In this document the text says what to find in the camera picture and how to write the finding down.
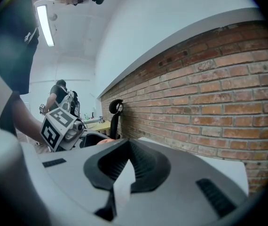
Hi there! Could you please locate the yellow table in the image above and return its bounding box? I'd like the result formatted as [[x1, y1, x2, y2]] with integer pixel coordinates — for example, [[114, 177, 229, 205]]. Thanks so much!
[[84, 120, 111, 135]]

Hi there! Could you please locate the person's left forearm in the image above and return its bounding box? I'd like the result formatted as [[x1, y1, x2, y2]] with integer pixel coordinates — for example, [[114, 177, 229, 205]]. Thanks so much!
[[11, 91, 50, 152]]

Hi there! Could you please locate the long ceiling light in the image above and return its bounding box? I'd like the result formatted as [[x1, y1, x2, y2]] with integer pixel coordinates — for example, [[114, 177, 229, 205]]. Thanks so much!
[[33, 0, 55, 48]]

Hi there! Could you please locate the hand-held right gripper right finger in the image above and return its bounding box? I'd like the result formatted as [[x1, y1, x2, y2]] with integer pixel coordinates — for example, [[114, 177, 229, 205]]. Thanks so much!
[[128, 140, 172, 194]]

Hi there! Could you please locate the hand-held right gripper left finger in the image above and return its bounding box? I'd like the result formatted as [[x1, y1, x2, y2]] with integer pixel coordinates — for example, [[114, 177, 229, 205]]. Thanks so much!
[[83, 138, 131, 222]]

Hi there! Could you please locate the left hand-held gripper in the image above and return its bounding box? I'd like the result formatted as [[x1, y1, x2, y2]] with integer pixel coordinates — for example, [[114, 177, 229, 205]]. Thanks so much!
[[40, 107, 111, 153]]

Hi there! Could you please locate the person's black t-shirt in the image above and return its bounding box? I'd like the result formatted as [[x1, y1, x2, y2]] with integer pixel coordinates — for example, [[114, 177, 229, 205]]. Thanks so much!
[[0, 0, 40, 136]]

